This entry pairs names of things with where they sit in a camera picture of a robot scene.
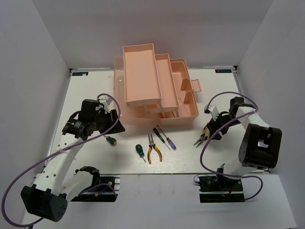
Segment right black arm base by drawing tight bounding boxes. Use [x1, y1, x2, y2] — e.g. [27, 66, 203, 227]
[193, 174, 245, 203]

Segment black green precision screwdriver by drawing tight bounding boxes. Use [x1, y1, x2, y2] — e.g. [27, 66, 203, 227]
[153, 128, 170, 149]

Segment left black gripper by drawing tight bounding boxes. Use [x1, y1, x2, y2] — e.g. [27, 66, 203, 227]
[91, 109, 126, 135]

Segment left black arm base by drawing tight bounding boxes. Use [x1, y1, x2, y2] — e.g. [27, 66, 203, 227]
[72, 175, 121, 203]

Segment stubby dark green screwdriver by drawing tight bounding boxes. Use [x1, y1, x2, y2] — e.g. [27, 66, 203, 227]
[135, 144, 146, 162]

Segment yellow long nose pliers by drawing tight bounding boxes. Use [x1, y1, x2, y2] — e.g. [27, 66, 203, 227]
[147, 134, 163, 164]

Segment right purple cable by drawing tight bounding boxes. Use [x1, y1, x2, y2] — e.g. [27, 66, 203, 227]
[199, 92, 264, 200]

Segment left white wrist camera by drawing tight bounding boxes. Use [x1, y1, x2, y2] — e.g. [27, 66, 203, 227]
[97, 95, 113, 114]

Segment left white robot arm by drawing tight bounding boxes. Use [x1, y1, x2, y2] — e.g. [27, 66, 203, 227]
[20, 94, 125, 222]

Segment blue handled small screwdriver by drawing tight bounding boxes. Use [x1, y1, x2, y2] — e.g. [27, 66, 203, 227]
[157, 125, 177, 150]

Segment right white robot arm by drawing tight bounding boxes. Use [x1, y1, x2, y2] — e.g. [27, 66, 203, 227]
[202, 97, 282, 190]

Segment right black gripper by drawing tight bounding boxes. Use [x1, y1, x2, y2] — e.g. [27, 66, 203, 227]
[207, 110, 241, 140]

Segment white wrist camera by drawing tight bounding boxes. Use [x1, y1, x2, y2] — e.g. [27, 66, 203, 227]
[204, 104, 219, 121]
[97, 95, 113, 114]

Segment stubby green orange screwdriver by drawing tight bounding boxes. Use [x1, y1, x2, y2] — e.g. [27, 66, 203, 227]
[103, 135, 117, 146]

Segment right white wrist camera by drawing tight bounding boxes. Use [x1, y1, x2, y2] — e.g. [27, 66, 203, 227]
[204, 104, 219, 121]

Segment yellow black small pliers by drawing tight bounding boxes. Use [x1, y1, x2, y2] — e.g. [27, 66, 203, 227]
[193, 126, 210, 147]

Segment pink plastic toolbox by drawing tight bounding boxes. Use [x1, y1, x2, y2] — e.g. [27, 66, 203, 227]
[113, 43, 202, 126]

